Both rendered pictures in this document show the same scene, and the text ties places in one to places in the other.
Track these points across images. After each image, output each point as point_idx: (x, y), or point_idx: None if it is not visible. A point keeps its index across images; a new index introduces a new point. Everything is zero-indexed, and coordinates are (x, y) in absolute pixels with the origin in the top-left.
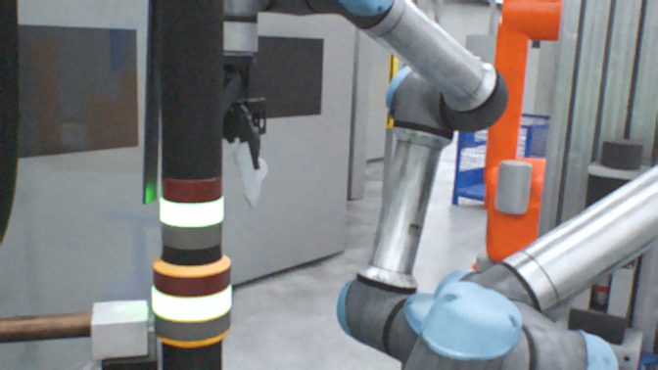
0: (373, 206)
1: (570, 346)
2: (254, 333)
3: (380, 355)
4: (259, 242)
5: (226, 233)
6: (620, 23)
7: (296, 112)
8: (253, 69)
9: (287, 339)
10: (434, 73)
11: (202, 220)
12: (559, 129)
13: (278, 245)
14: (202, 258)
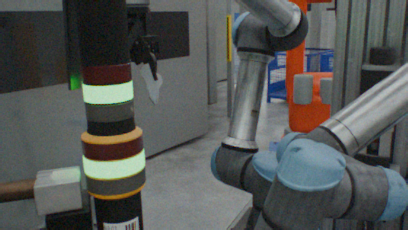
0: (222, 106)
1: (376, 177)
2: (160, 183)
3: (233, 190)
4: (159, 131)
5: (140, 127)
6: None
7: (175, 54)
8: (148, 16)
9: (180, 185)
10: (263, 12)
11: (116, 98)
12: (341, 44)
13: (170, 132)
14: (119, 129)
